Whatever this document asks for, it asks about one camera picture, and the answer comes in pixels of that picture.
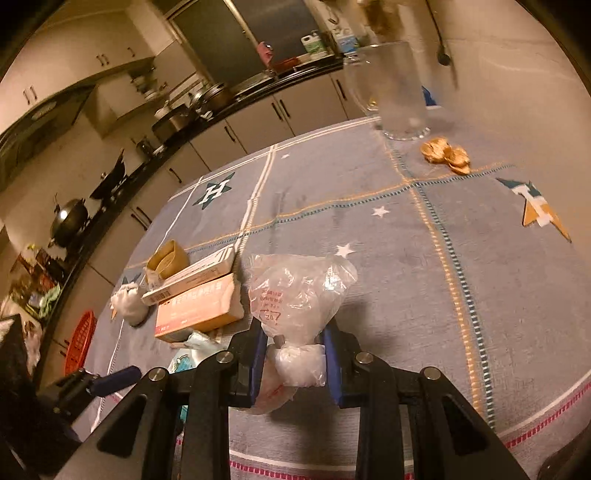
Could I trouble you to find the pink cloth at window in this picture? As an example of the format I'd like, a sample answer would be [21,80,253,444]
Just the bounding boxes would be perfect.
[256,41,273,67]

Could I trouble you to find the white tissue ball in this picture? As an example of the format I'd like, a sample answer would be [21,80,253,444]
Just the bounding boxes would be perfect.
[110,282,149,327]

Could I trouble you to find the blue object on floor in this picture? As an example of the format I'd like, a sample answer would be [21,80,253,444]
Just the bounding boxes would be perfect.
[422,87,437,107]

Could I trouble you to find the teal white box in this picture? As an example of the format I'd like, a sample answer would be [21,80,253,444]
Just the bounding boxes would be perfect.
[166,329,228,421]

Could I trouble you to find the grey patterned tablecloth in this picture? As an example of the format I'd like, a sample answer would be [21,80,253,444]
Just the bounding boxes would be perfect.
[118,110,590,476]

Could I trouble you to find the orange medicine box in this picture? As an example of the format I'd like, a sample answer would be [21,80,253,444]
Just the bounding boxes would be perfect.
[154,274,245,343]

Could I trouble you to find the orange peel scraps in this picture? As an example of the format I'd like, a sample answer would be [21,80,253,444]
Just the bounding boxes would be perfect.
[421,137,471,175]

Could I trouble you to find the black wok with lid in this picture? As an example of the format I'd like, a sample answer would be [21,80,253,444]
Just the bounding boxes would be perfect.
[48,196,89,248]

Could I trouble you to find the black frying pan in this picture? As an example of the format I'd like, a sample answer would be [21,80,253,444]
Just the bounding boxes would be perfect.
[90,150,126,201]

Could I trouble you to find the long white slim box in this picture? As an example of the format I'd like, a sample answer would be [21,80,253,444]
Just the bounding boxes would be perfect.
[141,245,235,306]

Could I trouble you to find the knotted white plastic bag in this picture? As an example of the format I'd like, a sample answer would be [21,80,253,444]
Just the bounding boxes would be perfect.
[247,254,358,415]

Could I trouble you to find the red plastic mesh basket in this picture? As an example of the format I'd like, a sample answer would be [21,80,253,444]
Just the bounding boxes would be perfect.
[64,310,97,375]

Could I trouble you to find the green cloth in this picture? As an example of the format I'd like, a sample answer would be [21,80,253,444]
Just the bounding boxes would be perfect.
[39,285,61,319]

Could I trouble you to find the steel pot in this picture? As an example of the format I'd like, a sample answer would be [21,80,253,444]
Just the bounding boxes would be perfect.
[193,83,235,114]

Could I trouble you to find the range hood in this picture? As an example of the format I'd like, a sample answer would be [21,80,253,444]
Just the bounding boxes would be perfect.
[1,85,95,190]

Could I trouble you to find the clear glass pitcher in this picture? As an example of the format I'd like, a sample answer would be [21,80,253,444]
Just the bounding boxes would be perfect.
[344,41,429,141]

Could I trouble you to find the brown tape roll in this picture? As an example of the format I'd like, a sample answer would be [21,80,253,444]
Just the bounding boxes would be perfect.
[146,240,189,280]

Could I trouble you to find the white detergent jug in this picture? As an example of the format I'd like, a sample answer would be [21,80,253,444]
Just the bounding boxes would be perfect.
[301,31,328,60]

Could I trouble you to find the dark rice cooker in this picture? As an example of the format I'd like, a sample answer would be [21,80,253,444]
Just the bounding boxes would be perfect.
[151,104,197,145]

